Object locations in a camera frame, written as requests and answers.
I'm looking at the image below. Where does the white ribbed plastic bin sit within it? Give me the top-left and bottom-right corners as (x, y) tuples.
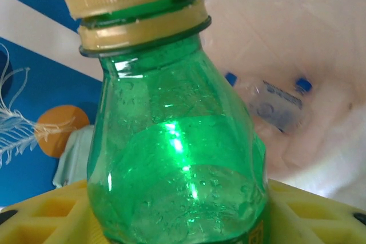
(200, 0), (366, 210)

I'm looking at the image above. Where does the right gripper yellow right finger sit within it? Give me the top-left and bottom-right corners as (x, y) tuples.
(264, 179), (366, 244)

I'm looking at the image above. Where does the small bottle dark blue label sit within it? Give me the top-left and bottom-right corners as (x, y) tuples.
(224, 71), (238, 87)

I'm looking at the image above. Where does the pink plastic bin liner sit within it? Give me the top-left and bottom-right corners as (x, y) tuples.
(200, 0), (366, 210)

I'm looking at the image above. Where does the clear bottle pale patterned label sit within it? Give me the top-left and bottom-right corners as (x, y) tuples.
(242, 77), (314, 135)

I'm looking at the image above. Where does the green bottle yellow cap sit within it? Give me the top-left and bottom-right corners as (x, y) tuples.
(55, 0), (269, 244)

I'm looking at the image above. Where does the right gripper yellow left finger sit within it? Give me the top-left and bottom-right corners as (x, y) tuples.
(0, 179), (104, 244)

